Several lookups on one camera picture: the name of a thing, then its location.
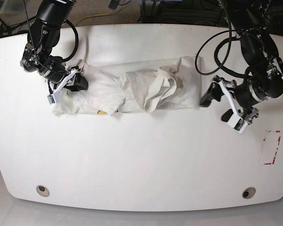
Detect right table grommet hole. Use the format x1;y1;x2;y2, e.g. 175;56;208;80
242;187;256;199

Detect left table grommet hole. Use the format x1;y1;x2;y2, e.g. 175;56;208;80
36;185;50;197

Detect red tape rectangle marking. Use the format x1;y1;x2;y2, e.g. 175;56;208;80
260;130;281;165

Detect black white gripper body image left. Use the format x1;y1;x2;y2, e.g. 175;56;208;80
38;56;83;94

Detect wrist camera module image left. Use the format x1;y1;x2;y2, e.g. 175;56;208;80
47;92;61;105

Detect yellow cable on floor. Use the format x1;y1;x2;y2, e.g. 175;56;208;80
72;4;117;28

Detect black tripod stand legs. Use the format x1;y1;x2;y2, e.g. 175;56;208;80
0;7;28;39

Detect wrist camera module image right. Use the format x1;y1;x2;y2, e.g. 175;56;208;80
227;114;248;134

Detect white T-shirt with yellow print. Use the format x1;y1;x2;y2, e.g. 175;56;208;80
52;56;201;115

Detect table grommet hole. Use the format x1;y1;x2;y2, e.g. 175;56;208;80
36;185;50;197
242;187;256;199

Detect wrist camera module image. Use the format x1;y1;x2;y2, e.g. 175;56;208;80
47;92;61;105
227;114;248;134

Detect black white gripper body image right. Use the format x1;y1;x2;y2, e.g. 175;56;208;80
212;68;283;124

